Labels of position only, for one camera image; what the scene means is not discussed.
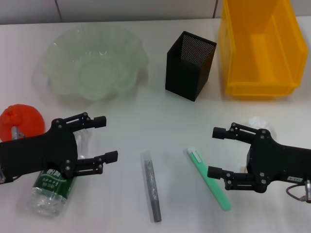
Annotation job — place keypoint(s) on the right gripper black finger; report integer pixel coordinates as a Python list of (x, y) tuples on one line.
[(215, 172), (219, 133)]

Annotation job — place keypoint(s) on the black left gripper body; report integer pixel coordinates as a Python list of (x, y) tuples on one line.
[(36, 153)]

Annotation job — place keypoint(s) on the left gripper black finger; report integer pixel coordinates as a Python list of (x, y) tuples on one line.
[(97, 122), (110, 156)]

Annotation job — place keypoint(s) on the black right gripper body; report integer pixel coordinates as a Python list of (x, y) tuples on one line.
[(279, 162)]

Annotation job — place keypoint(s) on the green pen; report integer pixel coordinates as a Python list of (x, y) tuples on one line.
[(196, 160)]

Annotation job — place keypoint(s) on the red pomegranate toy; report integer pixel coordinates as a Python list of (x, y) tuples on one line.
[(26, 119)]

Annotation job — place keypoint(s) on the clear green-label water bottle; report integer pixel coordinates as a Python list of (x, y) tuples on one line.
[(51, 187)]

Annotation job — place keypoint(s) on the white paper ball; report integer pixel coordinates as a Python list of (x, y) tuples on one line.
[(257, 121)]

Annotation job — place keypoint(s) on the grey pen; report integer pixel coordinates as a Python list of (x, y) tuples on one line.
[(151, 184)]

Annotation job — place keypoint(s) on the pale green glass fruit plate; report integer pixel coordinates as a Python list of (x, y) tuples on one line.
[(80, 60)]

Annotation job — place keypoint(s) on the black mesh pen holder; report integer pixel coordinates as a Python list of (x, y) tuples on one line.
[(182, 77)]

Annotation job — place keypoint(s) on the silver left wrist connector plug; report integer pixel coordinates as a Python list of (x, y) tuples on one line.
[(15, 132)]

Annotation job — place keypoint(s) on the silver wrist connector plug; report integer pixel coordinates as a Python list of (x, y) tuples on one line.
[(306, 191), (15, 132)]

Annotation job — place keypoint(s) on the silver right wrist connector plug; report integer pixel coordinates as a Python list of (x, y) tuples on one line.
[(306, 191)]

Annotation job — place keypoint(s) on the yellow plastic bin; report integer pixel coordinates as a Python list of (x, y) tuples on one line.
[(262, 80)]

